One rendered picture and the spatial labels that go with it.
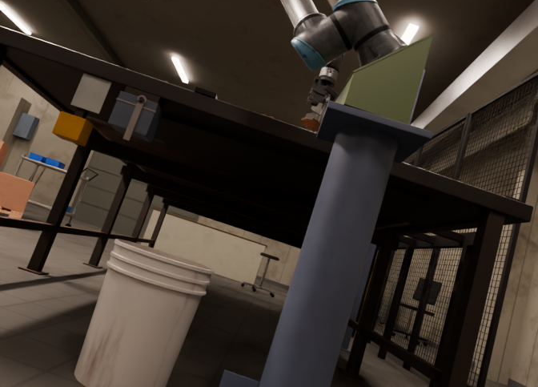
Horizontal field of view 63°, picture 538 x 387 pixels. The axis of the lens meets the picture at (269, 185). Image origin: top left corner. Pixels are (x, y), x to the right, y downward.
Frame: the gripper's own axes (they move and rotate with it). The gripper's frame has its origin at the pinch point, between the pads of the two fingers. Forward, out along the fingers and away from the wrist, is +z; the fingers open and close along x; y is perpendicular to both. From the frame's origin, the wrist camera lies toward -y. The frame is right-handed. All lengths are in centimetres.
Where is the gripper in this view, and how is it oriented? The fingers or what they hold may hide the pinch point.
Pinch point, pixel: (317, 126)
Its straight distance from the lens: 182.8
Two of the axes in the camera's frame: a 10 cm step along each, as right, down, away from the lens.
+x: 1.3, -1.3, -9.8
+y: -9.4, -3.3, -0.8
